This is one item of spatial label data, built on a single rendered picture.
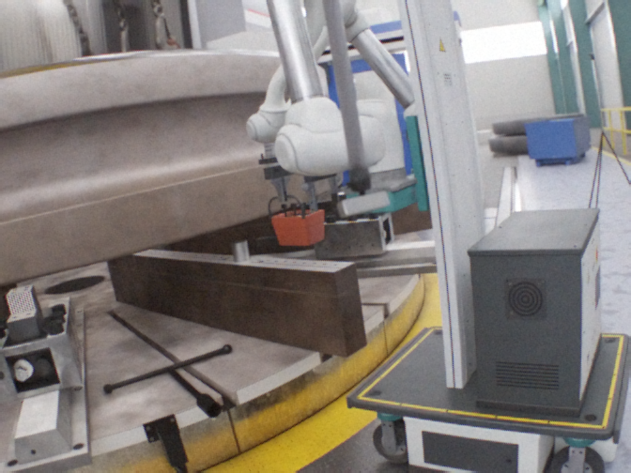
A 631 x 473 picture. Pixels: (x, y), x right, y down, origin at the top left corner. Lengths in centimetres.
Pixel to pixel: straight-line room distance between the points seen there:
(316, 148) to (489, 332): 73
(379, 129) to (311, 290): 89
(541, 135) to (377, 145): 1004
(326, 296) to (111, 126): 127
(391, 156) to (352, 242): 175
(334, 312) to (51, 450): 122
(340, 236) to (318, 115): 188
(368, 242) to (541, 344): 189
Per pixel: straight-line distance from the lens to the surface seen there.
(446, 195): 160
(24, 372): 210
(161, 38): 595
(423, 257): 325
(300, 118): 143
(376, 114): 153
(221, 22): 686
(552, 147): 1142
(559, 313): 148
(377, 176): 154
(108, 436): 200
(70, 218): 232
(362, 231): 320
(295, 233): 216
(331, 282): 209
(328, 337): 221
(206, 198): 253
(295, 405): 234
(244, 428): 221
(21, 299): 219
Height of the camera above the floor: 121
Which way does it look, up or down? 9 degrees down
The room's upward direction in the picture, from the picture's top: 9 degrees counter-clockwise
